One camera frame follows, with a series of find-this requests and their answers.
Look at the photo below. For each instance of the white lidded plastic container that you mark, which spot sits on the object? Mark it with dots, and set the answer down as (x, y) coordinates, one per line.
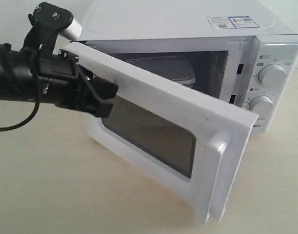
(175, 68)

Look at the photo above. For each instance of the white control knob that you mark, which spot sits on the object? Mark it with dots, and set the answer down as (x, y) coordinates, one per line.
(272, 75)
(261, 105)

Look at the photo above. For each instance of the white microwave oven body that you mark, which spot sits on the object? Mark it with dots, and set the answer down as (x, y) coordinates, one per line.
(226, 62)

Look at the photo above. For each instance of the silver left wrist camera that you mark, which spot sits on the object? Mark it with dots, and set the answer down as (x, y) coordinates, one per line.
(48, 22)

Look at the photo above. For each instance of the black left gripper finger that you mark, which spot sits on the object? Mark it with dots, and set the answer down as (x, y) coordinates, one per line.
(102, 108)
(104, 88)

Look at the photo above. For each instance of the lower white control knob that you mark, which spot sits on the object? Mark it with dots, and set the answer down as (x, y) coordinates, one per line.
(261, 105)

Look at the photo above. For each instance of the white microwave door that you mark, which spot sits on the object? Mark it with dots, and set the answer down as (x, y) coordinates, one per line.
(189, 142)

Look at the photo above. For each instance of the upper white control knob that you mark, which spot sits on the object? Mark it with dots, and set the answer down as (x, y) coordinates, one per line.
(272, 75)

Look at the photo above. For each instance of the blue white info sticker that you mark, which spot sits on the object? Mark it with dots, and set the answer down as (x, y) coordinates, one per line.
(232, 22)

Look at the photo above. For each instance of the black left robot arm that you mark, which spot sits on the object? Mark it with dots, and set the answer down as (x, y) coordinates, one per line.
(19, 74)

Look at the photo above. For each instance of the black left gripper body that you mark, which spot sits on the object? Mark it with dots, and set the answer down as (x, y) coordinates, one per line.
(66, 84)

